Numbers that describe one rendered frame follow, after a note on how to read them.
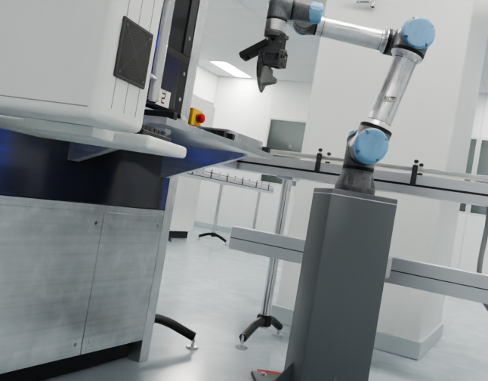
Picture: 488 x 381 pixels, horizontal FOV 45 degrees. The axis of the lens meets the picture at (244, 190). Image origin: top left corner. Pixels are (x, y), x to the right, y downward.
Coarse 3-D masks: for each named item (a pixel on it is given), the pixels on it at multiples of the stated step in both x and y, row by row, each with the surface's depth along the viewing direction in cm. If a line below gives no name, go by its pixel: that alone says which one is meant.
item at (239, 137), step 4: (204, 128) 195; (208, 128) 194; (212, 128) 193; (216, 128) 193; (228, 132) 190; (232, 132) 192; (236, 132) 195; (236, 136) 195; (240, 136) 198; (244, 136) 200; (236, 140) 196; (240, 140) 198; (244, 140) 200; (248, 140) 203; (252, 140) 206; (256, 140) 208; (248, 144) 203; (252, 144) 206; (256, 144) 209; (260, 144) 212; (256, 148) 209; (260, 148) 212
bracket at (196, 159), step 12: (168, 156) 223; (192, 156) 219; (204, 156) 216; (216, 156) 214; (228, 156) 212; (240, 156) 210; (168, 168) 223; (180, 168) 221; (192, 168) 218; (204, 168) 218
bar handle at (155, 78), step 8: (168, 0) 129; (168, 8) 129; (168, 16) 129; (160, 24) 129; (168, 24) 129; (160, 32) 129; (168, 32) 129; (160, 40) 128; (160, 48) 128; (160, 56) 128; (160, 64) 129; (152, 72) 129; (160, 72) 129; (152, 80) 127; (160, 80) 129; (152, 88) 128; (152, 96) 128
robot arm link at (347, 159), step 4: (352, 132) 218; (356, 132) 216; (348, 136) 219; (352, 136) 217; (348, 140) 219; (348, 144) 216; (348, 148) 214; (348, 152) 215; (344, 156) 220; (348, 156) 217; (344, 160) 219; (348, 160) 217; (352, 160) 216; (344, 164) 219; (348, 164) 217; (352, 164) 216; (356, 164) 215; (360, 164) 214; (368, 164) 213; (372, 164) 217; (372, 168) 217
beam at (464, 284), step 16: (240, 240) 302; (256, 240) 298; (272, 240) 294; (288, 240) 290; (304, 240) 286; (272, 256) 293; (288, 256) 289; (400, 272) 265; (416, 272) 262; (432, 272) 259; (448, 272) 256; (464, 272) 253; (416, 288) 261; (432, 288) 258; (448, 288) 255; (464, 288) 252; (480, 288) 249
